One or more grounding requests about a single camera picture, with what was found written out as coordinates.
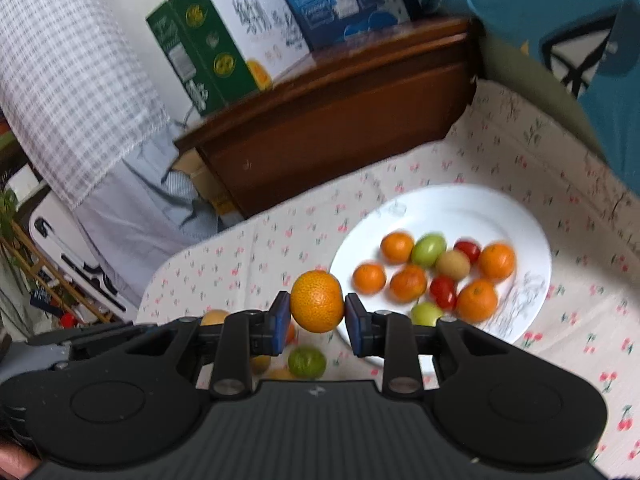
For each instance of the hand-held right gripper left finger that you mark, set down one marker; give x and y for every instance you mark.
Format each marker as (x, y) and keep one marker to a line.
(280, 322)

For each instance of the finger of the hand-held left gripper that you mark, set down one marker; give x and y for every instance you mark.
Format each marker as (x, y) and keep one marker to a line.
(90, 334)

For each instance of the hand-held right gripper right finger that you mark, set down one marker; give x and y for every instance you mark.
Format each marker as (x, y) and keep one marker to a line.
(354, 325)

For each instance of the orange mandarin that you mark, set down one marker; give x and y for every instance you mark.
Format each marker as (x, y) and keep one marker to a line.
(407, 283)
(317, 301)
(477, 300)
(496, 261)
(397, 247)
(369, 278)

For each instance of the red cherry tomato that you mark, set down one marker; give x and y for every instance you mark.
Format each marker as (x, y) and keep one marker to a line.
(443, 292)
(467, 250)

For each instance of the white plate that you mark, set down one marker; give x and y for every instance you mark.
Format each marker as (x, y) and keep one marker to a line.
(450, 210)

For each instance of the person's left hand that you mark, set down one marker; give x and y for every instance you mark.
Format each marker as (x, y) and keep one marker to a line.
(15, 462)

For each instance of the brown kiwi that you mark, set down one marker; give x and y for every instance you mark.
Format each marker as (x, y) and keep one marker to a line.
(260, 364)
(215, 317)
(452, 265)

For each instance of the large green jujube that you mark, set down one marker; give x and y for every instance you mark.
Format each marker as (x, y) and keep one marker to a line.
(306, 362)

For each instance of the bamboo rack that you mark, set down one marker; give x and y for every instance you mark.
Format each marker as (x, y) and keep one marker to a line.
(30, 265)

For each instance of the light blue shirt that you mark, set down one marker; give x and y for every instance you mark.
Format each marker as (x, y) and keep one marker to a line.
(140, 220)

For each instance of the cardboard box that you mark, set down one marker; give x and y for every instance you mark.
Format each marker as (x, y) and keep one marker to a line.
(210, 185)

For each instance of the brown wooden headboard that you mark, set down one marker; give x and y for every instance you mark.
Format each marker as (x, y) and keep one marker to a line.
(325, 130)

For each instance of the cherry print tablecloth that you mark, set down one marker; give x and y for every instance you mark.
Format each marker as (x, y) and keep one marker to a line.
(575, 270)

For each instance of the checkered cloth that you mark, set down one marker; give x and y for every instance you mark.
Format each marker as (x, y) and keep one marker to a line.
(65, 70)

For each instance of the grey green cushion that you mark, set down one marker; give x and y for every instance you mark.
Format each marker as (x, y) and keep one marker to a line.
(520, 85)

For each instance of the green and white carton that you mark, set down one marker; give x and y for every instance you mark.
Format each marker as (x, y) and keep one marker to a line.
(220, 35)

